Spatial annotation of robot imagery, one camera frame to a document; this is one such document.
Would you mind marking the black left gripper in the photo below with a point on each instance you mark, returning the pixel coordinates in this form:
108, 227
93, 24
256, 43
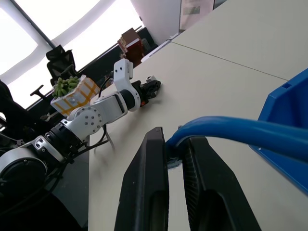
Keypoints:
142, 95

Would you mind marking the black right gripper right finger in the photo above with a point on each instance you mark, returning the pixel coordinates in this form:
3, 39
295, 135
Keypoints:
211, 192

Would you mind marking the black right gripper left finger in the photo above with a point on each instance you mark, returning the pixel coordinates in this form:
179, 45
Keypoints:
144, 183

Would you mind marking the blue plastic bin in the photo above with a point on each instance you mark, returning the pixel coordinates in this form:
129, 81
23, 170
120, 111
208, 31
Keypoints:
288, 108

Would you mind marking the red-brown cardboard box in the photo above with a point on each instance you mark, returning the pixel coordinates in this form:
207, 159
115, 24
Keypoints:
132, 48

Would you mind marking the white box with yellow tape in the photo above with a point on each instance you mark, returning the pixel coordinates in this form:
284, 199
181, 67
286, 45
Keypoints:
83, 95

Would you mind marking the green banana bunch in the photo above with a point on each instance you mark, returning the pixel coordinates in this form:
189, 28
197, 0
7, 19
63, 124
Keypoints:
65, 84

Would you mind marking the black office chair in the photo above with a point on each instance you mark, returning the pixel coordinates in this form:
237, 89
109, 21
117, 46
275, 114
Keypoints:
61, 62

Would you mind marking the black robot torso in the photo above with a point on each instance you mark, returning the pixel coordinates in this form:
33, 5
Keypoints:
9, 110

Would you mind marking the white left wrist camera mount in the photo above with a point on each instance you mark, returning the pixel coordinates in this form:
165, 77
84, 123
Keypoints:
121, 72

